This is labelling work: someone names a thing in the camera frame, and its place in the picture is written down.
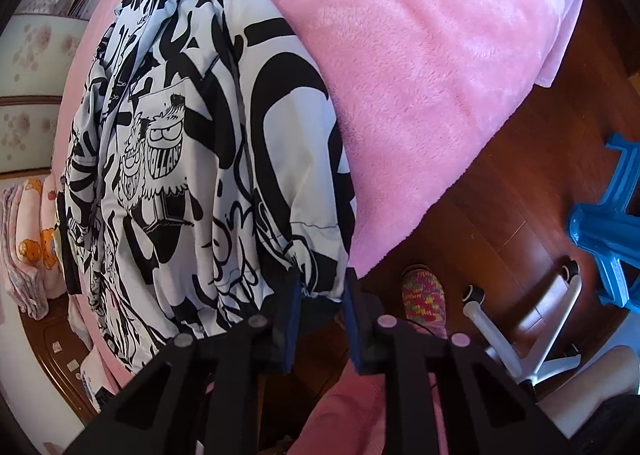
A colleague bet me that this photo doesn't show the pale beige rounded object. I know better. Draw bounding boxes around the pale beige rounded object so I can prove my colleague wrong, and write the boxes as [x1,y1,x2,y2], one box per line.
[540,345,640,436]

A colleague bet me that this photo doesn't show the floral wardrobe doors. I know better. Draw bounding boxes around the floral wardrobe doors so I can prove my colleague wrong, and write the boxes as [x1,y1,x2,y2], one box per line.
[0,15,91,181]

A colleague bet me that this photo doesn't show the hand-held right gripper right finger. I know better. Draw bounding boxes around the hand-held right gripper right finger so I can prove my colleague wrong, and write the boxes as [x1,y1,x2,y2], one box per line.
[345,267,556,455]

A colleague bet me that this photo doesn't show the blue plastic stool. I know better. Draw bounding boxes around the blue plastic stool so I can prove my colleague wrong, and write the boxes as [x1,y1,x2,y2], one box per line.
[567,132,640,308]

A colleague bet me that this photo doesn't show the pink fleece blanket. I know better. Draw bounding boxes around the pink fleece blanket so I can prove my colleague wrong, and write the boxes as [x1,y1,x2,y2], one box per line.
[50,0,587,378]

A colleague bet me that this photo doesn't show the brown wooden headboard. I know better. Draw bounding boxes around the brown wooden headboard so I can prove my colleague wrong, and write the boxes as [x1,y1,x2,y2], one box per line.
[20,295,106,428]

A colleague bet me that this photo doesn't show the multicolour knitted slipper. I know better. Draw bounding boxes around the multicolour knitted slipper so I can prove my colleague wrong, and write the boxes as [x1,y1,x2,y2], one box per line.
[400,264,449,341]

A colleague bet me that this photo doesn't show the pale folded cloth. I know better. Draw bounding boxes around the pale folded cloth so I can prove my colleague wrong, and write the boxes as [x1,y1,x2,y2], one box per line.
[67,295,96,341]

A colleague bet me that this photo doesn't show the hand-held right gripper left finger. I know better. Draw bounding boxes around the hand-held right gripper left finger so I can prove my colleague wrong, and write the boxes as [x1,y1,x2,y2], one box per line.
[65,275,303,455]

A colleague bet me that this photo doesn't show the person's pink fleece clothing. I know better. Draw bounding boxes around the person's pink fleece clothing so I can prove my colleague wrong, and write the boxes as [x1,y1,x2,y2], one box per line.
[300,335,451,455]

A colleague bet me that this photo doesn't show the black white printed jacket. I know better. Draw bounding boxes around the black white printed jacket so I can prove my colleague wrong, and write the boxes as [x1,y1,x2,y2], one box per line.
[55,0,359,376]

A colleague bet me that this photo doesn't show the white office chair base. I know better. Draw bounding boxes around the white office chair base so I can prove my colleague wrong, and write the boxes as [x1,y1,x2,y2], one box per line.
[462,260,583,402]

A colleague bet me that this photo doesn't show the folded pink bear quilt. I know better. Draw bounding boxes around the folded pink bear quilt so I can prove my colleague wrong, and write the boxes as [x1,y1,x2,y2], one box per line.
[0,175,68,321]

